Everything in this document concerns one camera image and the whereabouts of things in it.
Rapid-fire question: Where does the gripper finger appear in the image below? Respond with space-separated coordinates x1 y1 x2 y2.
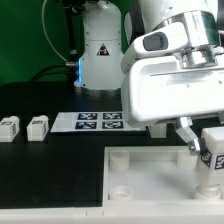
174 117 201 156

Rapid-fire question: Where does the white square tabletop tray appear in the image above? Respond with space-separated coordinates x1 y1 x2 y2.
102 145 224 203

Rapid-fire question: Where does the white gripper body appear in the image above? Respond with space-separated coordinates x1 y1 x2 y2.
121 53 224 127

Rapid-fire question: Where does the white front rail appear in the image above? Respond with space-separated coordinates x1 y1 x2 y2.
0 201 224 224

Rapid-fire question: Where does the wrist camera housing white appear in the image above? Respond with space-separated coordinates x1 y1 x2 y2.
121 22 188 74

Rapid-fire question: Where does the black pole with cables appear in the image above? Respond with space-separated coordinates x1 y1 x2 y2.
30 0 85 82

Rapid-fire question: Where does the white marker sheet with tags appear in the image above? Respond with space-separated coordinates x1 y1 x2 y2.
51 111 142 133

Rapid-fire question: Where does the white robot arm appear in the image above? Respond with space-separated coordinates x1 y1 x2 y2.
74 0 224 154

